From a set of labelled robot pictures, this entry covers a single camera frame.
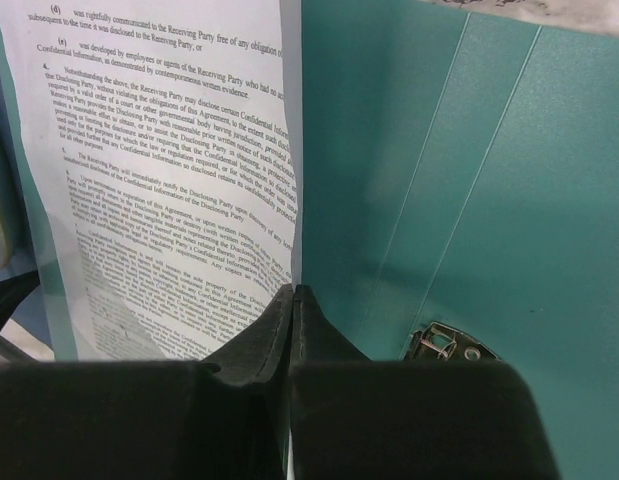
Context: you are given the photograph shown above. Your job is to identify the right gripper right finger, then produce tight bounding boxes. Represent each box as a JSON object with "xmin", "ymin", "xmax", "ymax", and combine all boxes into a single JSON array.
[{"xmin": 289, "ymin": 285, "xmax": 559, "ymax": 479}]

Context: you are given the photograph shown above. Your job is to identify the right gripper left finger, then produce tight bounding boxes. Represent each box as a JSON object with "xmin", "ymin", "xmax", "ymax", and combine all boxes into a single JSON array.
[{"xmin": 0, "ymin": 285, "xmax": 294, "ymax": 479}]

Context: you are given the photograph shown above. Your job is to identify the teal file folder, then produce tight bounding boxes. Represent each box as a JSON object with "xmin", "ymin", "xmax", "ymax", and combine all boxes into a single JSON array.
[{"xmin": 0, "ymin": 1, "xmax": 619, "ymax": 479}]

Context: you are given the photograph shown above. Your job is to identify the single printed paper sheet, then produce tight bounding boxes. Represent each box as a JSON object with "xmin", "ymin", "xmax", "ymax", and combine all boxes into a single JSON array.
[{"xmin": 0, "ymin": 1, "xmax": 302, "ymax": 360}]

